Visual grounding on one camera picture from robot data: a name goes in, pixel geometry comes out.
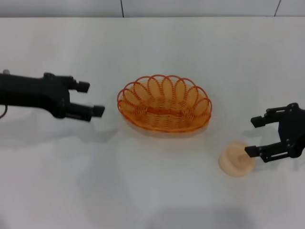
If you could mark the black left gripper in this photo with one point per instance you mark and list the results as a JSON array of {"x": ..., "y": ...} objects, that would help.
[{"x": 31, "y": 91}]

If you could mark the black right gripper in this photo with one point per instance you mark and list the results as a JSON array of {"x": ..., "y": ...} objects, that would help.
[{"x": 293, "y": 128}]

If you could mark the round beige bread bun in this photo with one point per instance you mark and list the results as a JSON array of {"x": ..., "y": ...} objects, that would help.
[{"x": 234, "y": 162}]

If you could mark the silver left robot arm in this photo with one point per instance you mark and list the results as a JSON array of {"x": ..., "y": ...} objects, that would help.
[{"x": 6, "y": 71}]

